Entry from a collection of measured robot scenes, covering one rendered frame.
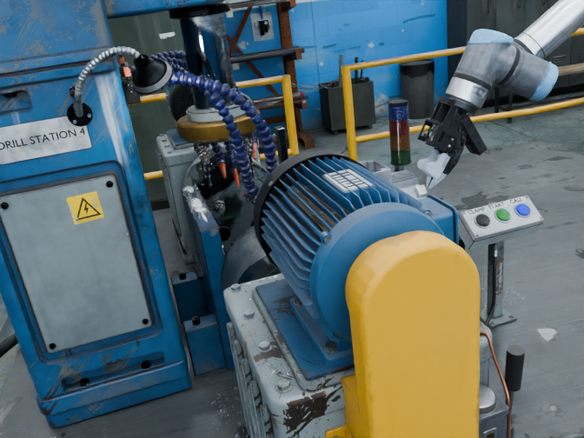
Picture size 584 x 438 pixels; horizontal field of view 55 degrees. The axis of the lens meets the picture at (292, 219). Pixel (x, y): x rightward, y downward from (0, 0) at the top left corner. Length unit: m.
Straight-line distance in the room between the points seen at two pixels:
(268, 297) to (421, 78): 5.77
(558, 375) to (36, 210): 1.03
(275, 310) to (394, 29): 6.10
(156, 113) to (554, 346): 3.61
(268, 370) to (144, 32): 3.84
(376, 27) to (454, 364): 6.19
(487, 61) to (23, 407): 1.27
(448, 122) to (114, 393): 0.94
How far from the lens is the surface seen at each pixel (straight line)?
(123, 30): 4.40
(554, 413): 1.19
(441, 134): 1.36
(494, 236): 1.26
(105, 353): 1.21
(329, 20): 6.52
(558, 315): 1.46
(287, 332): 0.72
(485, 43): 1.37
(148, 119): 4.47
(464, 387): 0.63
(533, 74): 1.42
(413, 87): 6.50
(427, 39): 6.92
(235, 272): 1.03
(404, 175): 1.42
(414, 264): 0.52
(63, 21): 1.03
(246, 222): 1.55
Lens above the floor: 1.58
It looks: 23 degrees down
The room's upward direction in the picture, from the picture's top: 7 degrees counter-clockwise
